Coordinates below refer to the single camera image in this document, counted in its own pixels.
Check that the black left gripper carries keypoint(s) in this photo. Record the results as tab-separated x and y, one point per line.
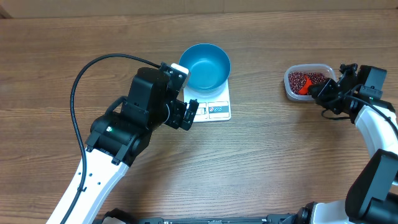
178	111

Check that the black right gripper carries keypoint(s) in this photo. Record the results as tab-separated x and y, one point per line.
321	91

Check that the orange measuring scoop blue handle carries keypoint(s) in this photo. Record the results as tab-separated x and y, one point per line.
304	89

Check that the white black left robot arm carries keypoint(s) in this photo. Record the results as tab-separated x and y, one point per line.
120	135

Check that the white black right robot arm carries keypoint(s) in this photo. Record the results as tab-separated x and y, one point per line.
369	199

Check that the white digital kitchen scale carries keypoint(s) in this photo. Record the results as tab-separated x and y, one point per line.
213	106

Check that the blue plastic bowl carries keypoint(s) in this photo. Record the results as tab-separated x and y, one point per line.
209	65

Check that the clear plastic food container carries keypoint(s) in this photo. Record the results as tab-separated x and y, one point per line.
306	68

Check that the red adzuki beans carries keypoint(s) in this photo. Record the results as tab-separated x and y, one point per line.
297	79

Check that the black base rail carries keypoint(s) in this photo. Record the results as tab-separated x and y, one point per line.
118	216

